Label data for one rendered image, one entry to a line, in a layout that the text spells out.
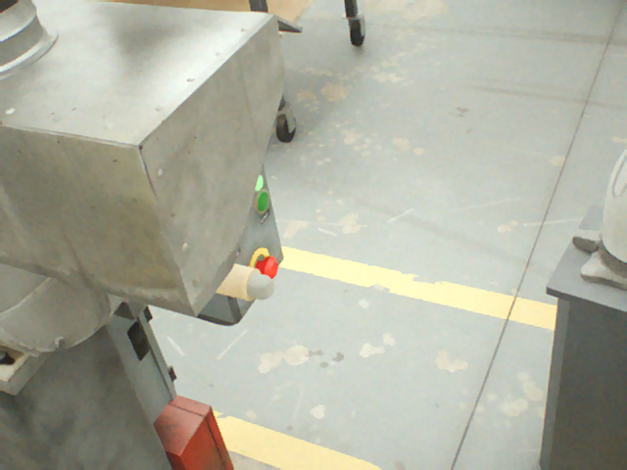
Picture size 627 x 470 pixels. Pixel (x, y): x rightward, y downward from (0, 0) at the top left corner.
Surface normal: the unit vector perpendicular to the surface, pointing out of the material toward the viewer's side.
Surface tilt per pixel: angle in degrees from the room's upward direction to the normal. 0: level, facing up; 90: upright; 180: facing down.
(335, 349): 0
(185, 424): 0
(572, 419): 90
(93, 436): 90
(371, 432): 0
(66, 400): 90
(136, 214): 90
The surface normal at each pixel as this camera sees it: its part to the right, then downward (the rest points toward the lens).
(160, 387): 0.90, 0.19
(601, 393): -0.54, 0.60
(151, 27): -0.14, -0.75
